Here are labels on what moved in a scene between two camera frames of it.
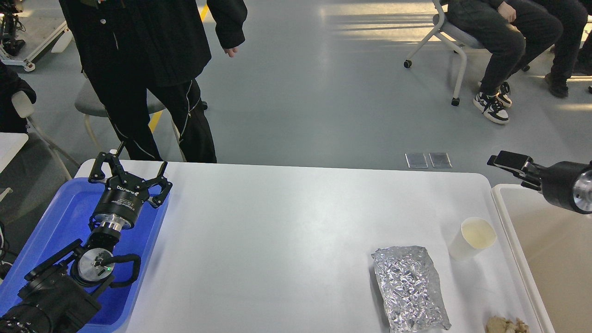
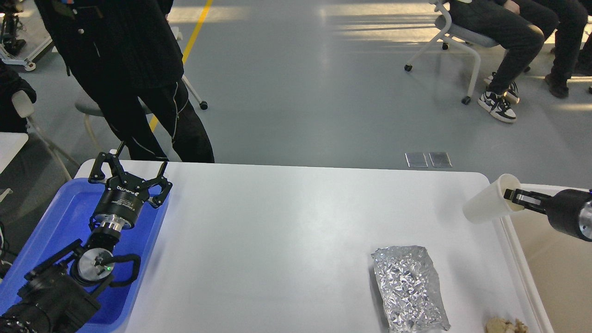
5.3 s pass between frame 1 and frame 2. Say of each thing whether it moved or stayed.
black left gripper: stayed
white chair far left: stayed
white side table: stayed
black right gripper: moved
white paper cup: moved
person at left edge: stayed
